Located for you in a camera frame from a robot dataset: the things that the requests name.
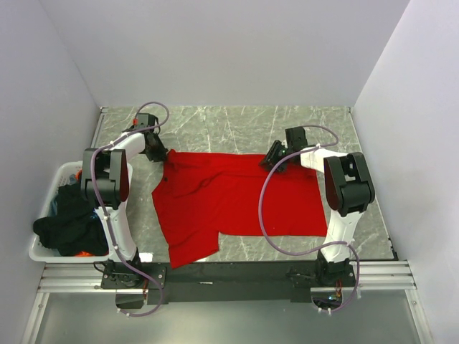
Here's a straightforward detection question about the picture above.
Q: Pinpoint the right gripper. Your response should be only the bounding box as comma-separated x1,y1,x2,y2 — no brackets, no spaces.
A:
259,140,293,174

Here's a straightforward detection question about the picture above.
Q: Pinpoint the red polo shirt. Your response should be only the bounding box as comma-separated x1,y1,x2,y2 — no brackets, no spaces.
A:
152,150,327,268

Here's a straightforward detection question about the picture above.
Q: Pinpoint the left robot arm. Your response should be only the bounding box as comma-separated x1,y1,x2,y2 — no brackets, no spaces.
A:
80,111,170,288

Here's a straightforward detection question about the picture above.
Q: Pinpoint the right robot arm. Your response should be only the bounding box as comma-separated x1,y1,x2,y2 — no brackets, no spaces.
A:
257,125,376,286

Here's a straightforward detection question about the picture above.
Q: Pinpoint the white laundry basket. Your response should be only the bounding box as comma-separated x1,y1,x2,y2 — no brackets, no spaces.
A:
29,161,137,264

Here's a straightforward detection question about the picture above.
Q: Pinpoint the black garment in basket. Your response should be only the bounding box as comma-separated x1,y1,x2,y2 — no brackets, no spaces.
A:
33,183,108,257

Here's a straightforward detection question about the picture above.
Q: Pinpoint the black base beam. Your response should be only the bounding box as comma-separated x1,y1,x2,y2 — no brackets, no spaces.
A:
101,260,356,305

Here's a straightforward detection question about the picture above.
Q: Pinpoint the aluminium rail frame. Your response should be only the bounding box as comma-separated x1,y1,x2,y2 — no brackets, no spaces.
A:
37,261,417,294

